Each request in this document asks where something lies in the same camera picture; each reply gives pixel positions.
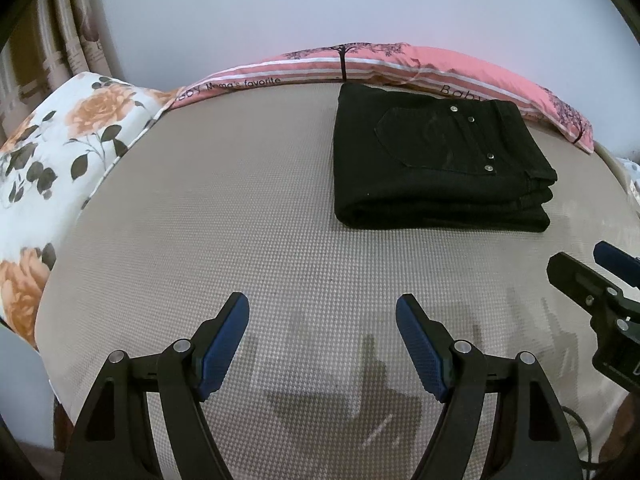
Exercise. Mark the black pants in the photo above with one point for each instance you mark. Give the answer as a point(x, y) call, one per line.
point(440, 160)

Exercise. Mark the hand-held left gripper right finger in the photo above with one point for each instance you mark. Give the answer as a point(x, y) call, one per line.
point(422, 350)

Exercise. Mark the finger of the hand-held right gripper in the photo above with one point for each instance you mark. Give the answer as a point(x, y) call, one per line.
point(617, 262)
point(575, 275)

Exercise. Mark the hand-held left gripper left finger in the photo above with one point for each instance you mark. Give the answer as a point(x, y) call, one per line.
point(225, 345)

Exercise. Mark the pink tree print pillow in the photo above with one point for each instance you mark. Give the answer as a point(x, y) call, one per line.
point(400, 62)

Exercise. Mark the brown striped curtain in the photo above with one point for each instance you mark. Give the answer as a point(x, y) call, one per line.
point(65, 25)

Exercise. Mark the person's right forearm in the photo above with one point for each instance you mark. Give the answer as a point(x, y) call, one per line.
point(622, 425)

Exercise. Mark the white orange floral pillow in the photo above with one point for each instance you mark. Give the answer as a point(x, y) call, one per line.
point(60, 160)

